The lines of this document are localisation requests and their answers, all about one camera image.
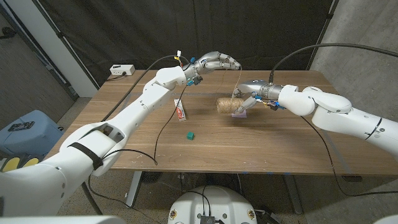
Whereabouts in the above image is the black backdrop stand pole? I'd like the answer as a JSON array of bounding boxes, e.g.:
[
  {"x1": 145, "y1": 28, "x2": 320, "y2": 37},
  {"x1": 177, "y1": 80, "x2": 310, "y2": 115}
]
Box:
[
  {"x1": 307, "y1": 0, "x2": 340, "y2": 71},
  {"x1": 30, "y1": 0, "x2": 101, "y2": 90}
]

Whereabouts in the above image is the white red toothpaste tube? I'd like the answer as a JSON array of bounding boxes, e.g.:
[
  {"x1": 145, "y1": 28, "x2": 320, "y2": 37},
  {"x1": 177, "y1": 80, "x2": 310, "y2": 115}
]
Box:
[{"x1": 173, "y1": 98, "x2": 187, "y2": 121}]

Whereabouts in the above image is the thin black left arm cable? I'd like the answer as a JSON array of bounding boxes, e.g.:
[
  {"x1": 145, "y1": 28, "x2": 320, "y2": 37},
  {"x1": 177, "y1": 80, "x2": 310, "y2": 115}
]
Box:
[{"x1": 88, "y1": 83, "x2": 190, "y2": 224}]

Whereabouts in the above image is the black wall rail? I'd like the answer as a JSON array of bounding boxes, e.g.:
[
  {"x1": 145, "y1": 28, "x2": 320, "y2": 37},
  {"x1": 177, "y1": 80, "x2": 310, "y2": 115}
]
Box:
[{"x1": 0, "y1": 2, "x2": 79, "y2": 101}]

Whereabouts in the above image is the black torso cable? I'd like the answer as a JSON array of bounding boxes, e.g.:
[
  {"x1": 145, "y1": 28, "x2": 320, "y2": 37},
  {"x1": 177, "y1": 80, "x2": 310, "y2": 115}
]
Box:
[{"x1": 183, "y1": 185, "x2": 212, "y2": 217}]

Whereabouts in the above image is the black backdrop curtain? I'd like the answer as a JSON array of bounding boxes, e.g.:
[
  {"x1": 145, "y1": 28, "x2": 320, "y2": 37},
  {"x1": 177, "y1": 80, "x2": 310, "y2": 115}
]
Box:
[{"x1": 32, "y1": 0, "x2": 340, "y2": 90}]

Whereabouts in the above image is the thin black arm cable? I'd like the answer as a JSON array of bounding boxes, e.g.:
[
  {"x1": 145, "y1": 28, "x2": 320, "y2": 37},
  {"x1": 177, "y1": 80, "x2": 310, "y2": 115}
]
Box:
[
  {"x1": 300, "y1": 115, "x2": 398, "y2": 197},
  {"x1": 88, "y1": 83, "x2": 190, "y2": 224}
]

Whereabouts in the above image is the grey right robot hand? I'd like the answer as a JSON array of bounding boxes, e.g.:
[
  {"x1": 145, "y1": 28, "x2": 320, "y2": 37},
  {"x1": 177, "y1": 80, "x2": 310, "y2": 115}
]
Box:
[{"x1": 231, "y1": 79, "x2": 284, "y2": 115}]

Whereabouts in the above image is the white power box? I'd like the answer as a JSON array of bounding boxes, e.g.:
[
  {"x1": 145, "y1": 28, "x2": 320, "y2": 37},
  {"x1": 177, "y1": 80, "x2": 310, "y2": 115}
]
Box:
[{"x1": 109, "y1": 64, "x2": 136, "y2": 77}]

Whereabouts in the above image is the yellow black foot pedal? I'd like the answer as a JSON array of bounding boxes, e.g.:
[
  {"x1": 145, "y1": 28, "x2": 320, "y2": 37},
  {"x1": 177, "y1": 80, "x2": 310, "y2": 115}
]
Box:
[
  {"x1": 0, "y1": 156, "x2": 22, "y2": 173},
  {"x1": 20, "y1": 156, "x2": 41, "y2": 169}
]

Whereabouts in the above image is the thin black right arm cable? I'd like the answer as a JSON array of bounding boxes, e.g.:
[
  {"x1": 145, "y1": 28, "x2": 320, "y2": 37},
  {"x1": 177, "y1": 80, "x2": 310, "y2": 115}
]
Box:
[{"x1": 300, "y1": 115, "x2": 398, "y2": 197}]

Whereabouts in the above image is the black power box cable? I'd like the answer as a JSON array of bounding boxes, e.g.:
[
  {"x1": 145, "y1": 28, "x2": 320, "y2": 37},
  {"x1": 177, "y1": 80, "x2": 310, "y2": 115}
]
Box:
[{"x1": 105, "y1": 72, "x2": 127, "y2": 82}]

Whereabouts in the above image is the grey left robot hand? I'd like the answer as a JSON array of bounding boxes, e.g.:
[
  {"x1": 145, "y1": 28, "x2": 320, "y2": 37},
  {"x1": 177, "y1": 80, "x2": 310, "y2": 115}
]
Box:
[{"x1": 183, "y1": 51, "x2": 242, "y2": 82}]

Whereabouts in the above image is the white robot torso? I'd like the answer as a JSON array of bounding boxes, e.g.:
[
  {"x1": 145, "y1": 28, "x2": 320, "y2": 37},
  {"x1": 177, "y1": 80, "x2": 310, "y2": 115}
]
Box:
[{"x1": 167, "y1": 185, "x2": 258, "y2": 224}]

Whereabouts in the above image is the black wall hook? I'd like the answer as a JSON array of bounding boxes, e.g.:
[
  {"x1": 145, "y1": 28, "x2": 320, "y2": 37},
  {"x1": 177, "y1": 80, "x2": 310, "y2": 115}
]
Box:
[{"x1": 0, "y1": 27, "x2": 18, "y2": 40}]

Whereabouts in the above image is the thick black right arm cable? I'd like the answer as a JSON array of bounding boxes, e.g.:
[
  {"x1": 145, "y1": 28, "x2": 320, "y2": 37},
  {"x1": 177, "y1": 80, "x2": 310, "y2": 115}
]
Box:
[{"x1": 269, "y1": 42, "x2": 398, "y2": 85}]

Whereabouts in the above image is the grey table leg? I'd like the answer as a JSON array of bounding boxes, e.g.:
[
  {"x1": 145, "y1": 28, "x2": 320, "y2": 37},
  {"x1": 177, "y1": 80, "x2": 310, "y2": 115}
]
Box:
[
  {"x1": 283, "y1": 174, "x2": 303, "y2": 215},
  {"x1": 126, "y1": 170, "x2": 144, "y2": 208}
]

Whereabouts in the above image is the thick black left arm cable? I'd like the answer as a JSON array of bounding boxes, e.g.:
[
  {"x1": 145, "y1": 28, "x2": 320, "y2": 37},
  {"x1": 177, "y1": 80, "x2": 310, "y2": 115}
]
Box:
[{"x1": 101, "y1": 54, "x2": 190, "y2": 122}]

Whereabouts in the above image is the brown twine spool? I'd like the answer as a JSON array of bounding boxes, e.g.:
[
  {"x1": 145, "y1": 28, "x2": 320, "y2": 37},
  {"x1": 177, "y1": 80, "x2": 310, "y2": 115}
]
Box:
[{"x1": 216, "y1": 65, "x2": 246, "y2": 114}]

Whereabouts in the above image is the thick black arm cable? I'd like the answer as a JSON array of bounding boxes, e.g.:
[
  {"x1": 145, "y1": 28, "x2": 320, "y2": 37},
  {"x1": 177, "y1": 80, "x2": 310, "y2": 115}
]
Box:
[
  {"x1": 269, "y1": 42, "x2": 398, "y2": 85},
  {"x1": 101, "y1": 54, "x2": 190, "y2": 122}
]

